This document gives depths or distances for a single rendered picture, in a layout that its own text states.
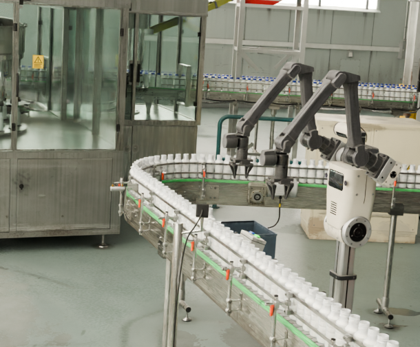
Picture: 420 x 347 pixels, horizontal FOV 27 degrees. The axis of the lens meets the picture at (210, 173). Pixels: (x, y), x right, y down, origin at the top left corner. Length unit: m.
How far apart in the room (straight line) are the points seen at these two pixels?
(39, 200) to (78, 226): 0.42
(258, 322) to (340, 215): 0.84
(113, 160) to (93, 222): 0.58
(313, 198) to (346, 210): 1.96
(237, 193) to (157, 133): 3.74
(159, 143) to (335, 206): 5.65
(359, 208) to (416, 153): 4.45
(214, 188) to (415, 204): 1.44
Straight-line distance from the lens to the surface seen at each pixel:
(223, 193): 6.06
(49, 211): 7.59
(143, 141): 9.67
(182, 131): 9.80
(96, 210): 7.68
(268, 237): 4.87
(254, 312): 3.67
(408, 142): 8.60
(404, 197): 6.29
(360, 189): 4.19
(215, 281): 4.06
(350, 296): 4.41
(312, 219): 8.57
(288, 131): 3.80
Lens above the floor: 2.17
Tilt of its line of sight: 11 degrees down
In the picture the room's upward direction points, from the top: 3 degrees clockwise
